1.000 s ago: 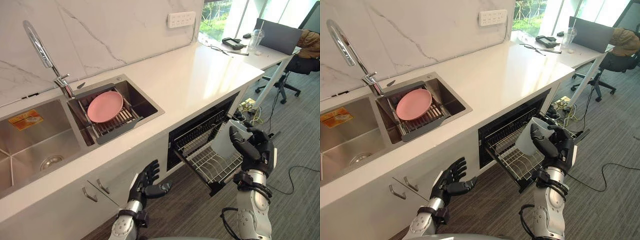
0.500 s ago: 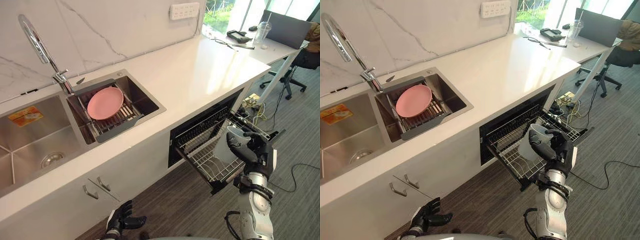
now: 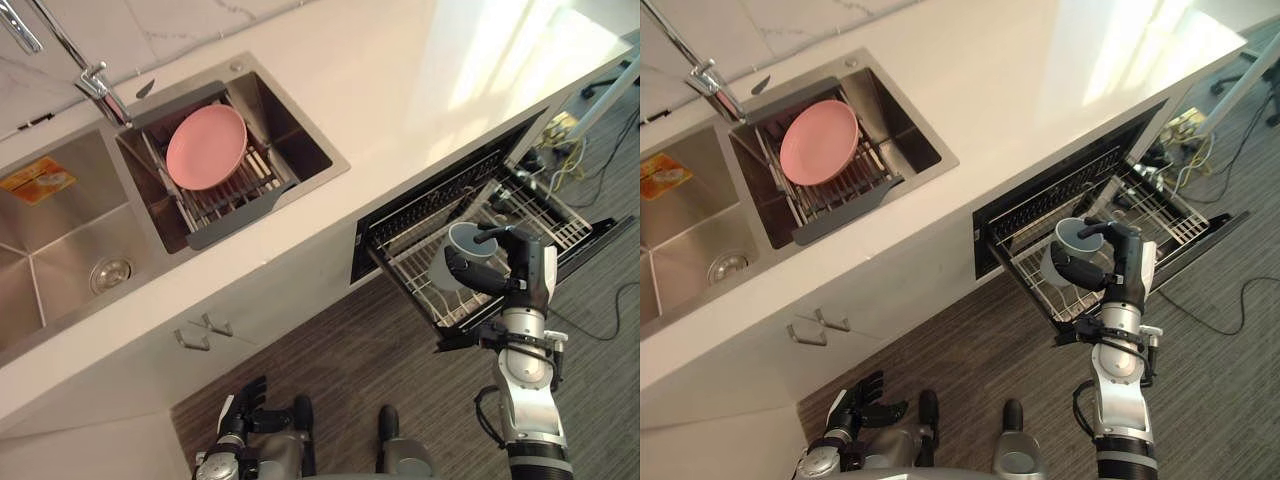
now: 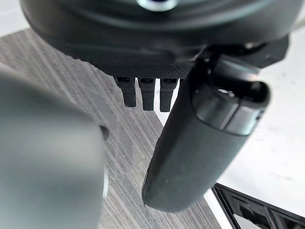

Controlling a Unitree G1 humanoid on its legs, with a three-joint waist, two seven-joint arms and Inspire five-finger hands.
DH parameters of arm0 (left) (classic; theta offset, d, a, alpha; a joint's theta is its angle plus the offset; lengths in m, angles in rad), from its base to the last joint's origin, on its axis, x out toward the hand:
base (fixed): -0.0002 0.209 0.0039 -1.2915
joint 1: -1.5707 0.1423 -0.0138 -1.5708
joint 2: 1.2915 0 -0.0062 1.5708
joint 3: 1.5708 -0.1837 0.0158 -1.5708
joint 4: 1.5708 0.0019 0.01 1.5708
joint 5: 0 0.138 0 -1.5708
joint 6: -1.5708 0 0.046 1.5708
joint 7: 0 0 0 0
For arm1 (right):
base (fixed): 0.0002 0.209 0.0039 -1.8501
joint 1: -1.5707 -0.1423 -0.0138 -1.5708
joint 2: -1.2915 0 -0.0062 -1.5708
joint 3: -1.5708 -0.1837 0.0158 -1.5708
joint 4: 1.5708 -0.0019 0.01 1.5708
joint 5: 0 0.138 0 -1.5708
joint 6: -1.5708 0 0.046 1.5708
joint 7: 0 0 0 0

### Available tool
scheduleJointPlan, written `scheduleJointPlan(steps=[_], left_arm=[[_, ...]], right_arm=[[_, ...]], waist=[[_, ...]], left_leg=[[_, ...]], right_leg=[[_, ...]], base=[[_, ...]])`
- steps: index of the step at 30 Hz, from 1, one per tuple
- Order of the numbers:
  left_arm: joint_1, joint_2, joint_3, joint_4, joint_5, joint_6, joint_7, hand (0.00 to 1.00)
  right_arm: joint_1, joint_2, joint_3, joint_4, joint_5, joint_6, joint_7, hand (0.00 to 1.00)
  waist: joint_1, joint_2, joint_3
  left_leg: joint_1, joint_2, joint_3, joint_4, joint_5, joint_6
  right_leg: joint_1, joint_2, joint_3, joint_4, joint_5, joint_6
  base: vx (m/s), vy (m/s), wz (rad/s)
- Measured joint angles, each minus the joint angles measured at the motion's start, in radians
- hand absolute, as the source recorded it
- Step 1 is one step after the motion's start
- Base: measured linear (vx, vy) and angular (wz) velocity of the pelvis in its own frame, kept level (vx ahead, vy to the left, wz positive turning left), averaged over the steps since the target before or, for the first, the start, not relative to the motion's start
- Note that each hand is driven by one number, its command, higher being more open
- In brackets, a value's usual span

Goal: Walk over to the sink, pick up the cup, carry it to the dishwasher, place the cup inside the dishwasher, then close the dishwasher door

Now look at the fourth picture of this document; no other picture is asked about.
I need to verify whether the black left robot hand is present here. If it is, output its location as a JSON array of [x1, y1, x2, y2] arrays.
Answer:
[[20, 0, 305, 213]]

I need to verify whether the dishwasher with black rack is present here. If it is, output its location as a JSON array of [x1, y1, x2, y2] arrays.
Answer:
[[211, 183, 305, 229]]

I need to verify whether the silver robot leg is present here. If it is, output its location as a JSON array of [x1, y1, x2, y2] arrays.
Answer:
[[0, 63, 110, 229]]

